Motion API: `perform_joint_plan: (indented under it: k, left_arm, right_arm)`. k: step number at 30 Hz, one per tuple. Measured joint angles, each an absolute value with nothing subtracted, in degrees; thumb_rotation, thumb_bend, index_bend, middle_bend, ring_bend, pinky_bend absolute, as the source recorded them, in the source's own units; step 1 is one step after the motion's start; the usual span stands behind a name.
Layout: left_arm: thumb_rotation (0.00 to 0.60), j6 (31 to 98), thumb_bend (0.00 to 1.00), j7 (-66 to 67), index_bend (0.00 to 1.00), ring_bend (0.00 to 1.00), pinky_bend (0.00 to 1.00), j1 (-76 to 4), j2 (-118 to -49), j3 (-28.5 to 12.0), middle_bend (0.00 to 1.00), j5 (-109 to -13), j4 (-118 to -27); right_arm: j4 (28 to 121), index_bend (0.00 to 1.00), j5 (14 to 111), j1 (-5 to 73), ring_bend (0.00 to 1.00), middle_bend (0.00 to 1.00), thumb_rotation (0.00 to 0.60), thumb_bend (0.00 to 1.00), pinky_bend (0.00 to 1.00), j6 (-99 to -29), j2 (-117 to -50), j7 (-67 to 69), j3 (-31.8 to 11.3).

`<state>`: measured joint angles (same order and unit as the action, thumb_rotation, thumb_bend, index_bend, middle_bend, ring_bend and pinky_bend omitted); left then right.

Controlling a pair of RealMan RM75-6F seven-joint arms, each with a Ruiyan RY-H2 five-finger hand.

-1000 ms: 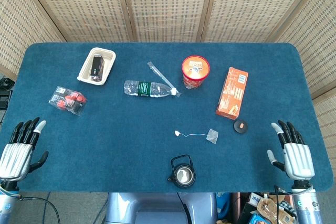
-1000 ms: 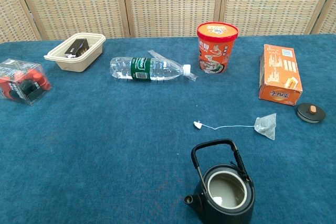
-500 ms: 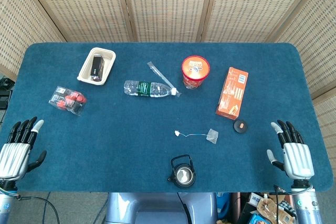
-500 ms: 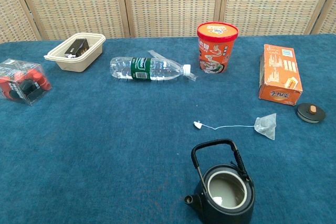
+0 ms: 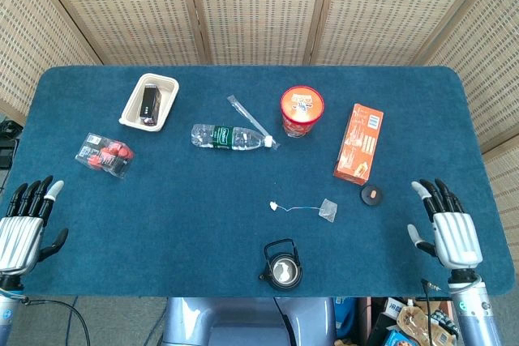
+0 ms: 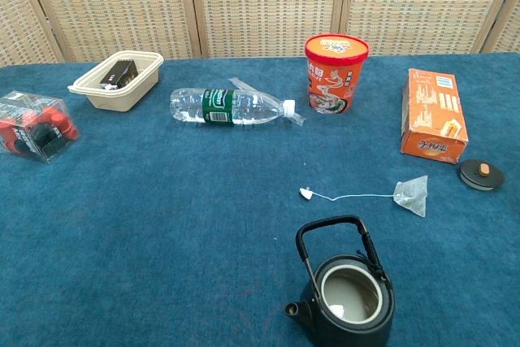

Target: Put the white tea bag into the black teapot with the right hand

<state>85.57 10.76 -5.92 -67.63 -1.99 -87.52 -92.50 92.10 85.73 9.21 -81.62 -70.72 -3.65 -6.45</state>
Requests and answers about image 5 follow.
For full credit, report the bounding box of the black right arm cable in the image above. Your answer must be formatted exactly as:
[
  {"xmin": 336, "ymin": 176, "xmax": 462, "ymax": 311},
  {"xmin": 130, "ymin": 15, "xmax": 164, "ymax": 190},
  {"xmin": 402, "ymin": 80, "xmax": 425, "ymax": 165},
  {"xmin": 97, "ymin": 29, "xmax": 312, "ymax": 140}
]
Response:
[{"xmin": 420, "ymin": 278, "xmax": 451, "ymax": 346}]

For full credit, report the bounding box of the clear plastic water bottle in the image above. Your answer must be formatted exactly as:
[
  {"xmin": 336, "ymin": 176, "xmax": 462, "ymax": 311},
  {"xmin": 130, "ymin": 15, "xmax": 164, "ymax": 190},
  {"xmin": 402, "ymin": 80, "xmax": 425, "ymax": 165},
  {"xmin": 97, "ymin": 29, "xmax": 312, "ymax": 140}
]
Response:
[{"xmin": 191, "ymin": 123, "xmax": 274, "ymax": 152}]

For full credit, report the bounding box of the blue table mat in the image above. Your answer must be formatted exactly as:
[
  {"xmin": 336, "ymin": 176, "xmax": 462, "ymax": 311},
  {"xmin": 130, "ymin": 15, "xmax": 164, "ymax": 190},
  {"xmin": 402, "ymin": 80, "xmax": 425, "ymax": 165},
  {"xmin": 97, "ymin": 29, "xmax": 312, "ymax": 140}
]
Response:
[{"xmin": 6, "ymin": 65, "xmax": 513, "ymax": 298}]

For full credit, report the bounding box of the small black box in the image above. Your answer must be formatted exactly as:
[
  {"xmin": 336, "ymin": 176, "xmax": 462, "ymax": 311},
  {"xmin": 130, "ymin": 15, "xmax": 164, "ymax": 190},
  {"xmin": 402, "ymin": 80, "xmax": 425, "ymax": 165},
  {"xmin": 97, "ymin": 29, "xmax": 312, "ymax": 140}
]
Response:
[{"xmin": 138, "ymin": 83, "xmax": 163, "ymax": 126}]

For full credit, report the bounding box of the blue packet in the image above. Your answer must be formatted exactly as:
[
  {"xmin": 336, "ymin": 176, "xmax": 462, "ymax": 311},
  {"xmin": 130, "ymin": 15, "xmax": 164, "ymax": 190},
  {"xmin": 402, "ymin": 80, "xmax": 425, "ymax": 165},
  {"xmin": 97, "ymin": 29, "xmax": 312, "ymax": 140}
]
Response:
[{"xmin": 334, "ymin": 297, "xmax": 358, "ymax": 339}]

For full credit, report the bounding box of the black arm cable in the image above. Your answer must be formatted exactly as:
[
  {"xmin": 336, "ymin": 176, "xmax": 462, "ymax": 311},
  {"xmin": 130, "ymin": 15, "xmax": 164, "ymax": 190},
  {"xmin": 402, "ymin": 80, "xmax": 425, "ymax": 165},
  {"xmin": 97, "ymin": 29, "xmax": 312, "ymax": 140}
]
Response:
[
  {"xmin": 15, "ymin": 297, "xmax": 90, "ymax": 346},
  {"xmin": 420, "ymin": 278, "xmax": 451, "ymax": 346}
]

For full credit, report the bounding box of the black cast iron teapot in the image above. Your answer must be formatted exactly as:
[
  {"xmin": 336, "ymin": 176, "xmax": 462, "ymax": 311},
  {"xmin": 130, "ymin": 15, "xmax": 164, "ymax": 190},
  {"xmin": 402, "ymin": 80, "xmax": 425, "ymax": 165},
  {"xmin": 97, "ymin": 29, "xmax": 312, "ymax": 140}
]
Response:
[{"xmin": 258, "ymin": 238, "xmax": 303, "ymax": 292}]

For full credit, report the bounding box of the clear box with red parts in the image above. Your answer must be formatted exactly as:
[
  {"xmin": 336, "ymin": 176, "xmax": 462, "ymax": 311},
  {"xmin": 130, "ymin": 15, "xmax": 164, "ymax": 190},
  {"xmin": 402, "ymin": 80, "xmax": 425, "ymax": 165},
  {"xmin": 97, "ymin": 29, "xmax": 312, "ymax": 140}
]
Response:
[{"xmin": 75, "ymin": 132, "xmax": 135, "ymax": 179}]

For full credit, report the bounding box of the black equipment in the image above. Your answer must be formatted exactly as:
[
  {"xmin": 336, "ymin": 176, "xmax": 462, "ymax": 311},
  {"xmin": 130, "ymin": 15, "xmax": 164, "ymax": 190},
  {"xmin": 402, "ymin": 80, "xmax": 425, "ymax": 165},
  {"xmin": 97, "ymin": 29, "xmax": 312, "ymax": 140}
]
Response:
[{"xmin": 0, "ymin": 118, "xmax": 21, "ymax": 171}]

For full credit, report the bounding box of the small black round lid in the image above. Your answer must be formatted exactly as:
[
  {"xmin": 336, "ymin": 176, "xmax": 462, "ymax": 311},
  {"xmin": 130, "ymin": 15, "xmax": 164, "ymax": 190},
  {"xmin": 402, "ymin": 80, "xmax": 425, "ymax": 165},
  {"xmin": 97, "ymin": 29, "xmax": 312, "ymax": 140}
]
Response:
[{"xmin": 360, "ymin": 184, "xmax": 384, "ymax": 207}]

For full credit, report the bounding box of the small blue box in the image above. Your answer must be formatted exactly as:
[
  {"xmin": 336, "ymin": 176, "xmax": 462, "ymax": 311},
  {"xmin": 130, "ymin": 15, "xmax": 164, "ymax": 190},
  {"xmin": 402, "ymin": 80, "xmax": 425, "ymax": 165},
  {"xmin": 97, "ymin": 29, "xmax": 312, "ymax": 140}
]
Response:
[{"xmin": 383, "ymin": 328, "xmax": 410, "ymax": 346}]

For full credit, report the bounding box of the grey robot torso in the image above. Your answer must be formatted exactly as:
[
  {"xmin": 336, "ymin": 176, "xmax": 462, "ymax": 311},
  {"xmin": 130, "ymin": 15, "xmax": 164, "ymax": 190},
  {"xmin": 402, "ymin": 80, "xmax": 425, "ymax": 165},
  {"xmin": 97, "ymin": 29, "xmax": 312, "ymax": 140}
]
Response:
[{"xmin": 161, "ymin": 297, "xmax": 337, "ymax": 346}]

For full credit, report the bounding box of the white blue carton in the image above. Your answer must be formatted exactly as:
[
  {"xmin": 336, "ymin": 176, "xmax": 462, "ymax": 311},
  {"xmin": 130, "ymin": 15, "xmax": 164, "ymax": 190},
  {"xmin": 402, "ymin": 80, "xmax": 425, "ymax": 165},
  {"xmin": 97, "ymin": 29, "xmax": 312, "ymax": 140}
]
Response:
[{"xmin": 384, "ymin": 297, "xmax": 409, "ymax": 317}]

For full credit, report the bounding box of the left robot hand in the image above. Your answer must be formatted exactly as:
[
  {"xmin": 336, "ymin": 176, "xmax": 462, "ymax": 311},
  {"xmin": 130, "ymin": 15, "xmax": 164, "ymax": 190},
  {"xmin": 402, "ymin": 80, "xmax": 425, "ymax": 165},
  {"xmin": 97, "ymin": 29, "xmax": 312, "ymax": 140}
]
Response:
[{"xmin": 0, "ymin": 175, "xmax": 69, "ymax": 278}]

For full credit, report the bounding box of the plastic wrapped straw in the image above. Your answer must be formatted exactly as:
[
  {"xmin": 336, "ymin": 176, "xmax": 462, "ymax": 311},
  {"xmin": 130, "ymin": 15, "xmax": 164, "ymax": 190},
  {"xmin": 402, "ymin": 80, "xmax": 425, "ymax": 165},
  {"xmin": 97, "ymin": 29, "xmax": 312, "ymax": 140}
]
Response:
[{"xmin": 226, "ymin": 95, "xmax": 281, "ymax": 151}]

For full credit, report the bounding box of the woven folding screen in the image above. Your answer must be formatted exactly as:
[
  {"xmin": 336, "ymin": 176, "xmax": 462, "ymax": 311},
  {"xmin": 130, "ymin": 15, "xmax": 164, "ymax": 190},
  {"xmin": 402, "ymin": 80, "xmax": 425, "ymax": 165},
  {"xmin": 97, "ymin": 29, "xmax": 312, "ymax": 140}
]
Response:
[{"xmin": 0, "ymin": 0, "xmax": 519, "ymax": 237}]

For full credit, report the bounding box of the red instant noodle cup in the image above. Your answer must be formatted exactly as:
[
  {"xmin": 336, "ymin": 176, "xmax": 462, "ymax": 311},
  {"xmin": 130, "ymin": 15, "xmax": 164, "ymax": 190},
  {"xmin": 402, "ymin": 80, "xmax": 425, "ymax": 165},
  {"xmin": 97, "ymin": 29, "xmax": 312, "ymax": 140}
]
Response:
[{"xmin": 280, "ymin": 85, "xmax": 326, "ymax": 139}]

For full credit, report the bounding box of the beige paper tray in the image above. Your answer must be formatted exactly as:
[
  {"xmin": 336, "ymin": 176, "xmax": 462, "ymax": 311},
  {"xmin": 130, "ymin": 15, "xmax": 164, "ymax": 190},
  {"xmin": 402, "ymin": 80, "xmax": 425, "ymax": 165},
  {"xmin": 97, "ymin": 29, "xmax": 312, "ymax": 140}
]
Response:
[{"xmin": 118, "ymin": 73, "xmax": 180, "ymax": 132}]

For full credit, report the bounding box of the brown snack bag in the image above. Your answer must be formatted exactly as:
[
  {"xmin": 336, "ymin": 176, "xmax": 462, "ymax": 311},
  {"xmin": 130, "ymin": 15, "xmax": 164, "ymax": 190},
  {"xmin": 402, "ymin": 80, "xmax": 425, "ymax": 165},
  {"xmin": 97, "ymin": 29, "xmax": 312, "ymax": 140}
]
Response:
[{"xmin": 396, "ymin": 305, "xmax": 433, "ymax": 341}]

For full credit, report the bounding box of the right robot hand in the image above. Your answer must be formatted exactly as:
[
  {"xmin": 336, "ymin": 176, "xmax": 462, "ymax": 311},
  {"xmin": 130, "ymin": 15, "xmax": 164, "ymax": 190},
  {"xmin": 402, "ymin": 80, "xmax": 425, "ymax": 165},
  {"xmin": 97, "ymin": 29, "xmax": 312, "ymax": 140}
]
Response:
[{"xmin": 406, "ymin": 177, "xmax": 484, "ymax": 271}]

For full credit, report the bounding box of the white tea bag with string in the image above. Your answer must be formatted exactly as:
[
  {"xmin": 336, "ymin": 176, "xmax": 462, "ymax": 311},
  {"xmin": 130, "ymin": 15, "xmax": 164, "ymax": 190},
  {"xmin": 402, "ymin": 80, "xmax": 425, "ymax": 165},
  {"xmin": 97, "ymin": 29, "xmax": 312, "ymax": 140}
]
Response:
[{"xmin": 269, "ymin": 198, "xmax": 338, "ymax": 224}]

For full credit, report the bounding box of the orange carton box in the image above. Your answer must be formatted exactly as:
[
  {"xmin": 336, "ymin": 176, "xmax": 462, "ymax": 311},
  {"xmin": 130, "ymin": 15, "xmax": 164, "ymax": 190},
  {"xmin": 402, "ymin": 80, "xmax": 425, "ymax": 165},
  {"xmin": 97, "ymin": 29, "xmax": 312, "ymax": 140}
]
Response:
[{"xmin": 332, "ymin": 103, "xmax": 384, "ymax": 186}]

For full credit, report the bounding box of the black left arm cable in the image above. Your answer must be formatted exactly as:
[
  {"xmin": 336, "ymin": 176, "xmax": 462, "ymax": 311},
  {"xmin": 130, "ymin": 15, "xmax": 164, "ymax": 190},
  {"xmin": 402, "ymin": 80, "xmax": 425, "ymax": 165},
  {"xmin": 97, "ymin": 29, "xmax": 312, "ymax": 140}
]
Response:
[{"xmin": 15, "ymin": 297, "xmax": 90, "ymax": 346}]

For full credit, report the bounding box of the white and black packaged item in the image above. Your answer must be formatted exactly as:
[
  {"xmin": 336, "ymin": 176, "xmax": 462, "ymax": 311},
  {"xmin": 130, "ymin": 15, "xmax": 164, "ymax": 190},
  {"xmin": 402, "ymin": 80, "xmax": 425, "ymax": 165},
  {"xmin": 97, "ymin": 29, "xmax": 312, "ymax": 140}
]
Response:
[{"xmin": 425, "ymin": 308, "xmax": 461, "ymax": 346}]

